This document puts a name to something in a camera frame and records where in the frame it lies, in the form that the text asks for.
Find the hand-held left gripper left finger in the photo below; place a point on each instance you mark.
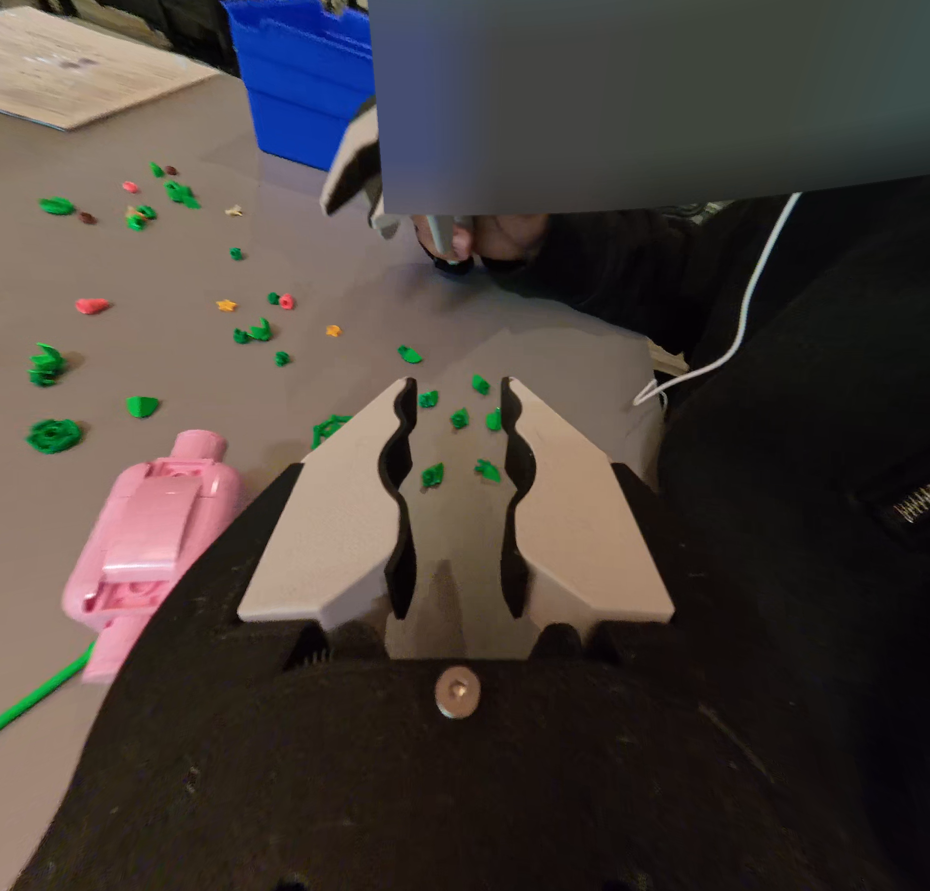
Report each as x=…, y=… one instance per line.
x=327, y=542

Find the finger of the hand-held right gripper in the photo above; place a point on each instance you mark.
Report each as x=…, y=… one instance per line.
x=356, y=164
x=385, y=224

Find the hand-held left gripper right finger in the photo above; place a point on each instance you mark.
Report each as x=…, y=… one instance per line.
x=588, y=542

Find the green web plant assembly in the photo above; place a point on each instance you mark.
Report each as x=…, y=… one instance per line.
x=327, y=429

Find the person's right hand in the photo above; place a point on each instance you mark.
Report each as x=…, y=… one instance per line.
x=508, y=240

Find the blue plastic bin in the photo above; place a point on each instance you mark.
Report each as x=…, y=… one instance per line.
x=305, y=84

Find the scattered green leaf pieces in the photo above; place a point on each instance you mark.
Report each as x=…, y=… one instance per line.
x=432, y=475

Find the pink brick watering can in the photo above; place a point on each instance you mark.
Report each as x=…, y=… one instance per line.
x=160, y=513

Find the green clawed plant brick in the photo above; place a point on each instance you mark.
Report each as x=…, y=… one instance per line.
x=253, y=333

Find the green spiky plant brick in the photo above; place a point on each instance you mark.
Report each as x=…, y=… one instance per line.
x=45, y=364
x=180, y=193

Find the person's black jacket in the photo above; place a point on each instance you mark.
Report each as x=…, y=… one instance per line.
x=799, y=469

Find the green brick with yellow bit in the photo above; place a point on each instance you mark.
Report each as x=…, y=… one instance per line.
x=138, y=216

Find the green half-dome brick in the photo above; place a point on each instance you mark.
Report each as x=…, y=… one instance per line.
x=142, y=405

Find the green round plate brick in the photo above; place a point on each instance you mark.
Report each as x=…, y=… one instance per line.
x=54, y=435

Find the green flat leaf brick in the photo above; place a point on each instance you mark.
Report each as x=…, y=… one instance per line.
x=57, y=206

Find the green flat stem piece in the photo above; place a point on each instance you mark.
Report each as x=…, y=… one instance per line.
x=47, y=684

